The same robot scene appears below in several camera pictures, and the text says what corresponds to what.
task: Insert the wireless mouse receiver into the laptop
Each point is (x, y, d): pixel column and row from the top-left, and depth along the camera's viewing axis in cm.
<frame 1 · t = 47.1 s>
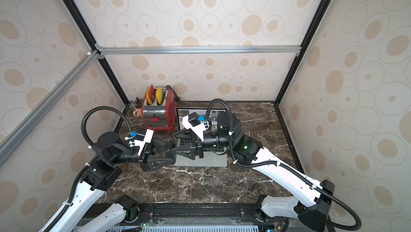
left hand: (172, 158, 53), fingers open
right hand: (172, 149, 51), fingers open
silver open laptop: (213, 161, 91), point 2 cm above the table
red chrome toaster: (162, 117, 96), point 14 cm above the table
red toy toast slice: (151, 93, 96), point 23 cm above the table
yellow toy toast slice: (160, 95, 99), point 20 cm above the table

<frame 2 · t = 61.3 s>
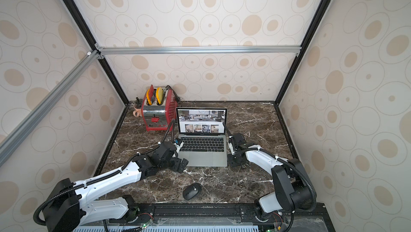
left hand: (183, 158, 82), fingers open
right hand: (232, 163, 89), fingers closed
black wireless mouse: (192, 191, 81), point 2 cm above the table
the other named things where they were.

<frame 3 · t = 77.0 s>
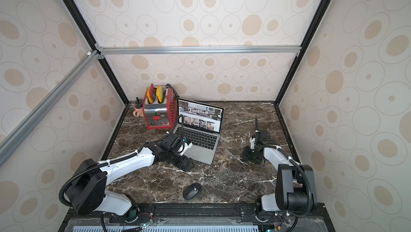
left hand: (191, 163, 83), fingers open
right hand: (244, 156, 90), fingers open
silver open laptop: (202, 123, 102), point 6 cm above the table
the other named things where they were.

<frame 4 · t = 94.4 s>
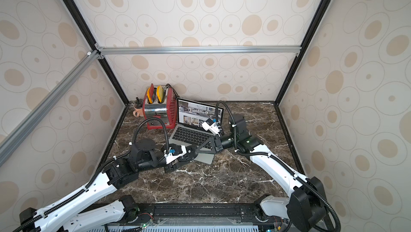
left hand: (188, 155, 66), fingers open
right hand: (198, 157, 62), fingers closed
